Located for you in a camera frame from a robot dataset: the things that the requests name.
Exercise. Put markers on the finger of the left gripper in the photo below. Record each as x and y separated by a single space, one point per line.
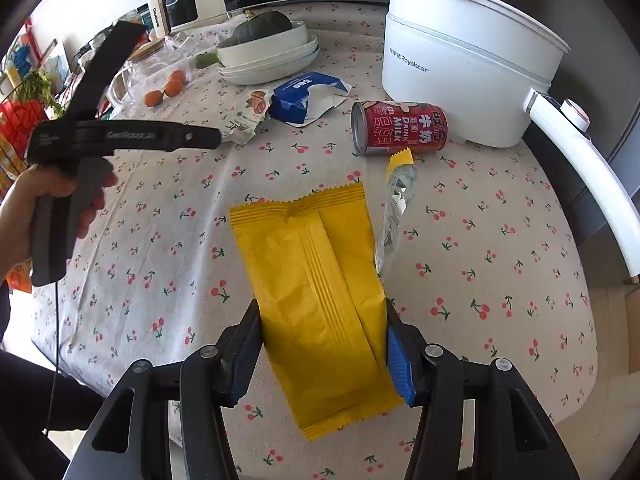
158 136

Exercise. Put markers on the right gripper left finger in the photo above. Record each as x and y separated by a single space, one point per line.
128 438

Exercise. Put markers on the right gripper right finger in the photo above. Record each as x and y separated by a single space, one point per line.
478 421

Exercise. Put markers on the nut snack wrapper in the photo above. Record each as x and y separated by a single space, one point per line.
245 114

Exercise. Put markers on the blue biscuit box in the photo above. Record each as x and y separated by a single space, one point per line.
302 100

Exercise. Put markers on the yellow snack wrapper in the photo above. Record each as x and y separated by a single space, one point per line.
310 263

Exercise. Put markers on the red milk drink can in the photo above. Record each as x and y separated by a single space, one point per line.
387 127

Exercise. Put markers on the silver yellow small wrapper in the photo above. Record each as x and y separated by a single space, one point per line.
401 182

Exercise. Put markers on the person's left hand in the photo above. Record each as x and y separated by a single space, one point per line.
18 207

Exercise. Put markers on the orange tangerine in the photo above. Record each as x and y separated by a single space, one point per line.
178 75
173 87
153 98

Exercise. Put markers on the glass jar with wooden lid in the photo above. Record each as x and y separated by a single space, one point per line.
147 60

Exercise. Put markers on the stacked white plates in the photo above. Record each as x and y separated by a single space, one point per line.
287 64

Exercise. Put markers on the dark green pumpkin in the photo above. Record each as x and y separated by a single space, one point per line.
262 25

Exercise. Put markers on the white electric cooking pot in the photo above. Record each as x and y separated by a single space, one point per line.
489 66

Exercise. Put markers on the cream handled baking dish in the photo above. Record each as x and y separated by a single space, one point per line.
231 54

